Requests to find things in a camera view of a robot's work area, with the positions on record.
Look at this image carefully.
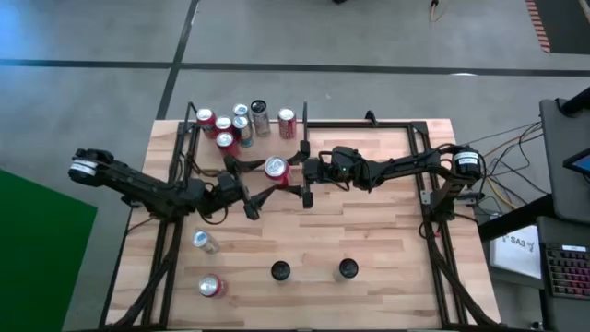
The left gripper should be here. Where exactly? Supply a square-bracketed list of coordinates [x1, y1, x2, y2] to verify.
[197, 155, 281, 221]

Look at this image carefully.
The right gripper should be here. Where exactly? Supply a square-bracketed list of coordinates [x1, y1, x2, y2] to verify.
[281, 140, 370, 209]

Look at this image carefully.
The red cola can white script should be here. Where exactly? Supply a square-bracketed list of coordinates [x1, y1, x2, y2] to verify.
[277, 107, 299, 140]

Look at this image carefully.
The Celsius can black lid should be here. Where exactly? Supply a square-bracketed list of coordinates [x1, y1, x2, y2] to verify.
[332, 257, 360, 283]
[269, 260, 292, 285]
[250, 99, 272, 138]

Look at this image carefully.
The black shelf divider plate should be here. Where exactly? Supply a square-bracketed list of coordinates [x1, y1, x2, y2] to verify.
[301, 101, 309, 175]

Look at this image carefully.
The black desk bar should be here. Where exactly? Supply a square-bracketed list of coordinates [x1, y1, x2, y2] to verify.
[477, 192, 557, 242]

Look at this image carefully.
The white SA3 label sheet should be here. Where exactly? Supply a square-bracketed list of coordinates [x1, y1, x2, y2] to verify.
[488, 224, 544, 281]

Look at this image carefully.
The green floor mat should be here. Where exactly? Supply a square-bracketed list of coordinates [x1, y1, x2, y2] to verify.
[0, 168, 99, 332]

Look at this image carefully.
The dark grey desk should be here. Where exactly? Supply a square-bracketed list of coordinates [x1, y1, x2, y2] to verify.
[534, 215, 590, 332]

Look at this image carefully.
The small display screen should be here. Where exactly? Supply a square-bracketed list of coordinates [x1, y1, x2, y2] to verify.
[561, 147, 590, 176]

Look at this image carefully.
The black monitor pole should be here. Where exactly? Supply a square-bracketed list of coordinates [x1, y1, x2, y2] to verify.
[555, 86, 590, 117]

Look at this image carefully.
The backlit computer keyboard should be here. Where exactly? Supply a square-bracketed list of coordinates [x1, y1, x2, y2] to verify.
[539, 242, 590, 301]

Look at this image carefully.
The black mat orange striped edge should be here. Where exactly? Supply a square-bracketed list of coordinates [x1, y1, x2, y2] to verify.
[525, 0, 590, 55]

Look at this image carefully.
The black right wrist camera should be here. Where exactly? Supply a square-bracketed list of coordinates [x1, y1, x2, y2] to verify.
[303, 158, 326, 184]

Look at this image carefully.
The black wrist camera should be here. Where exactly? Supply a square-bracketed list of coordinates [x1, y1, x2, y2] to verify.
[303, 158, 326, 184]
[215, 172, 239, 197]

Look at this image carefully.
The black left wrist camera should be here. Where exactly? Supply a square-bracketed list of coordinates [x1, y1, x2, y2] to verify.
[215, 172, 239, 197]

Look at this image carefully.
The black aluminium rig frame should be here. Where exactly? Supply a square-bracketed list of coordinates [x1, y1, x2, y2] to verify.
[99, 101, 499, 331]

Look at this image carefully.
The thin dark rig cable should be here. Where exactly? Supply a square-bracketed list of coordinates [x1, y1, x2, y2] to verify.
[455, 120, 544, 148]

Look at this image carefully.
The yellow floor cable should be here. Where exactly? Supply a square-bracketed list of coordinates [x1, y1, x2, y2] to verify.
[428, 0, 446, 24]

